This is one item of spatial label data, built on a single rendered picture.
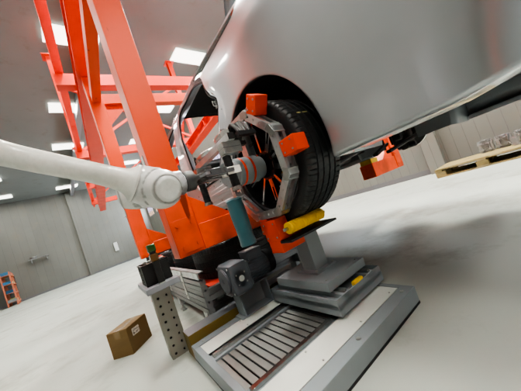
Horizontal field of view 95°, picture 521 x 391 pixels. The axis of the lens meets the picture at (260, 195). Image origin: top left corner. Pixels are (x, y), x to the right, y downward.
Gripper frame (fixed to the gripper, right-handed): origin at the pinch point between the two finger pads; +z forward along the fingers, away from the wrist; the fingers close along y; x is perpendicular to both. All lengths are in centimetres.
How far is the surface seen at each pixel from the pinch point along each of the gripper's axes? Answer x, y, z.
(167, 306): -54, -73, -29
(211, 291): -58, -70, -3
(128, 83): 78, -60, -12
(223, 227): -23, -60, 15
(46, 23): 258, -222, -35
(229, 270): -45, -39, 1
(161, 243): -20, -253, 11
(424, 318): -83, 29, 46
